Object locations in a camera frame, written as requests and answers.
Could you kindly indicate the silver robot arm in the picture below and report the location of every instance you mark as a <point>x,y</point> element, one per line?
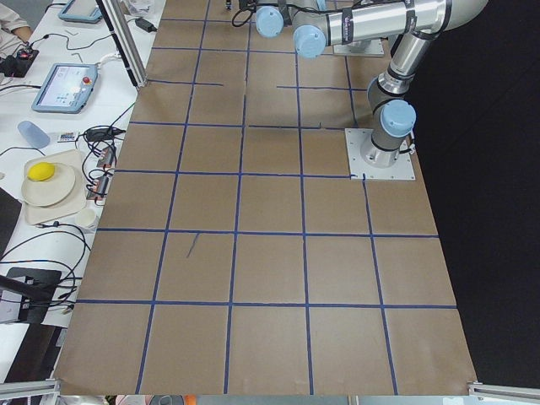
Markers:
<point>353,63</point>

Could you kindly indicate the white paper cup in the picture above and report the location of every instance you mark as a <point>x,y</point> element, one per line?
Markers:
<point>87,219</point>

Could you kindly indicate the small remote control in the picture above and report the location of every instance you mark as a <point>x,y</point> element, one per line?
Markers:
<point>67,137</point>

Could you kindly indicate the beige round plate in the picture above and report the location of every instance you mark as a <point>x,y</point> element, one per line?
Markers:
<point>46,193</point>

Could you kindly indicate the black power adapter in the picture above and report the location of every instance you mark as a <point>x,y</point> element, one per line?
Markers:
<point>145,25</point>

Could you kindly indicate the yellow lemon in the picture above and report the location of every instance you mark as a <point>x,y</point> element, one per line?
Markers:
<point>41,171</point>

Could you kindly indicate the near blue teach pendant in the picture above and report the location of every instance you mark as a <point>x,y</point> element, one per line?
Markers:
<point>66,89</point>

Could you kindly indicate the blue teach pendant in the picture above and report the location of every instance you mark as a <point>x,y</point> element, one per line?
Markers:
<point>81,11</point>
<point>66,89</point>

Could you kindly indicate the translucent blue cup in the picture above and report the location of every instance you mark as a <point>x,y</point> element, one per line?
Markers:
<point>33,134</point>

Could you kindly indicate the far blue teach pendant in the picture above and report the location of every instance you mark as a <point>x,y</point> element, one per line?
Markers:
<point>81,11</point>

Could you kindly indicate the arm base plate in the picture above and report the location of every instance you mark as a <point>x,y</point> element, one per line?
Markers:
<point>361,48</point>
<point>359,169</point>

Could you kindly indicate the aluminium frame post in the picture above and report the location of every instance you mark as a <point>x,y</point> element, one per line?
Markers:
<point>116,22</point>

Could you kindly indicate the black camera stand base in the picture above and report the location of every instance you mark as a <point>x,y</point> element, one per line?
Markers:
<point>26,294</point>

